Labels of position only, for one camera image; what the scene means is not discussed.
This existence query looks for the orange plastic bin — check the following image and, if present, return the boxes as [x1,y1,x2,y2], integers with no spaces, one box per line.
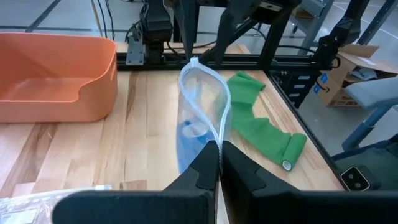
[0,32,118,123]

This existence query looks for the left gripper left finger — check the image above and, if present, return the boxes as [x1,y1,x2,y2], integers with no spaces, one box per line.
[52,140,220,224]

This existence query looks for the dark green seat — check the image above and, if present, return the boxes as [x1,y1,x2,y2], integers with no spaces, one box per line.
[331,133,398,191]

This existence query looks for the black smartphone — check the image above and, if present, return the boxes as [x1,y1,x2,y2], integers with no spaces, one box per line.
[340,166,373,192]

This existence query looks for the blue elastic bandage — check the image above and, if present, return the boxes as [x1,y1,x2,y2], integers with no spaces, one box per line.
[177,119,218,174]

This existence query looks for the green elastic bandage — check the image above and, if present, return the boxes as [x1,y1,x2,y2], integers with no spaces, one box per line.
[226,70,308,172]

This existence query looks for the black floor cables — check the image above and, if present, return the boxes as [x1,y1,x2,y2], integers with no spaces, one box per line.
[90,0,116,41]

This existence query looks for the grey metal bracket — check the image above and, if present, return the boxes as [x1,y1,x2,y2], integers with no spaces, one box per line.
[126,35,146,66]

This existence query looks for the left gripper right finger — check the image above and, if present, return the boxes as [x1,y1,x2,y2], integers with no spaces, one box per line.
[221,140,398,224]

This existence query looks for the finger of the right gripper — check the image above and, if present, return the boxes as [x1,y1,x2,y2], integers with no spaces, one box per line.
[174,0,200,60]
[198,0,259,63]

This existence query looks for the black box with white labels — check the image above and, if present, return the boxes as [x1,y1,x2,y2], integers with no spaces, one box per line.
[273,70,321,108]

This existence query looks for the cardboard box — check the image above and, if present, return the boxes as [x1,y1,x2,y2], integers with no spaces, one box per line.
[313,43,398,108]

